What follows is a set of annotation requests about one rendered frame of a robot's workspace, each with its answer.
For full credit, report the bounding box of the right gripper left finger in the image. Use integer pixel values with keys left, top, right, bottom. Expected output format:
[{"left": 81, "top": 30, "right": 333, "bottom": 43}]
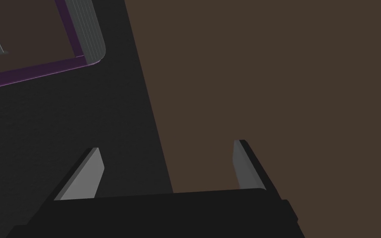
[{"left": 53, "top": 147, "right": 105, "bottom": 201}]

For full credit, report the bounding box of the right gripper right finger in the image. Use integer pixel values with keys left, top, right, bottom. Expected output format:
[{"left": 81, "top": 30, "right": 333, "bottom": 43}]
[{"left": 232, "top": 139, "right": 282, "bottom": 200}]

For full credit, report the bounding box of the grey cabinet with purple trim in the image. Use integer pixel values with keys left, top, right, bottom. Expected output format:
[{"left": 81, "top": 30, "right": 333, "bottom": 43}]
[{"left": 0, "top": 0, "right": 107, "bottom": 93}]

